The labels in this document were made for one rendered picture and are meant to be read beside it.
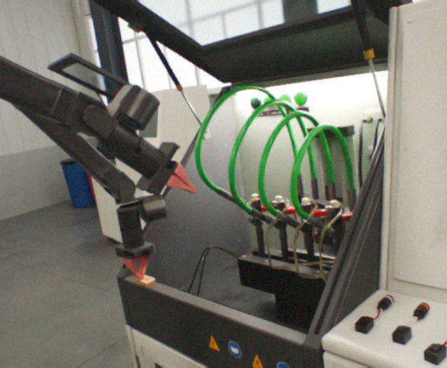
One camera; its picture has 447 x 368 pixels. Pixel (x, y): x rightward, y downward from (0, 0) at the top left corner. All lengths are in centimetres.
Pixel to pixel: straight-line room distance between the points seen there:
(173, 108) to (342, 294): 335
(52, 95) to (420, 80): 68
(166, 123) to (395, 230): 325
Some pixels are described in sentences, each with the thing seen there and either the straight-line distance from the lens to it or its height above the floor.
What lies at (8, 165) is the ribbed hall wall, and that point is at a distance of 779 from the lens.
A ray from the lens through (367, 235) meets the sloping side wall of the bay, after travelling 93.
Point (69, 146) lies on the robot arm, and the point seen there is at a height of 135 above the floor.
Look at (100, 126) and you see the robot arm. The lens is 74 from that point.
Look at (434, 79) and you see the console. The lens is 94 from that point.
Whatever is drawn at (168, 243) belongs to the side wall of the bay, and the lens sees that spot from 138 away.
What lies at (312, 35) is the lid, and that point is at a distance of 120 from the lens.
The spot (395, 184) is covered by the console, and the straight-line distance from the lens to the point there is 96.
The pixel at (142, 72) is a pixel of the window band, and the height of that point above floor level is 197.
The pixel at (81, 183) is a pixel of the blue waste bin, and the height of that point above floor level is 40.
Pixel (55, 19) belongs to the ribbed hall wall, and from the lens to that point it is 859.
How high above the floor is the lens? 142
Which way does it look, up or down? 11 degrees down
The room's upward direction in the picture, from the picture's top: 8 degrees counter-clockwise
